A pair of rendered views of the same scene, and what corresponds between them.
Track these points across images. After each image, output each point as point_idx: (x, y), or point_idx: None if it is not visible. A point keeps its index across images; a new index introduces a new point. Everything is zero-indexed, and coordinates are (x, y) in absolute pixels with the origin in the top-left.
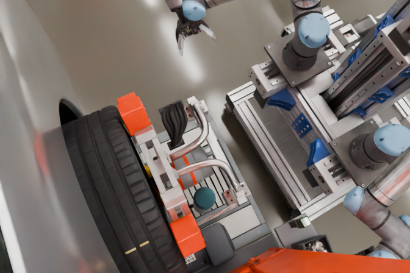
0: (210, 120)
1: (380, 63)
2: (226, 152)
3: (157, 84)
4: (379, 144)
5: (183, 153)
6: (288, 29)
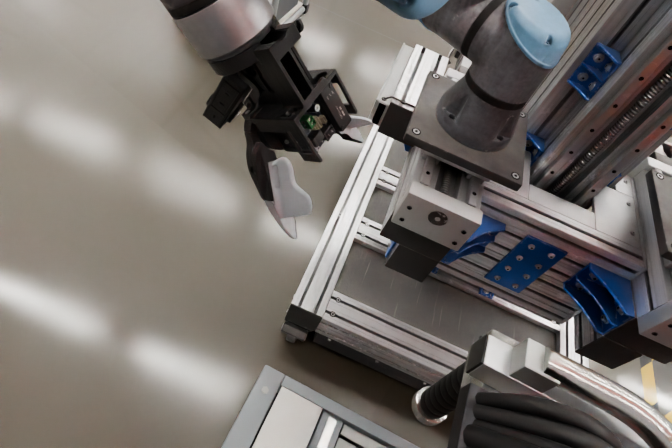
0: (282, 381)
1: None
2: (356, 423)
3: (104, 386)
4: None
5: None
6: (386, 99)
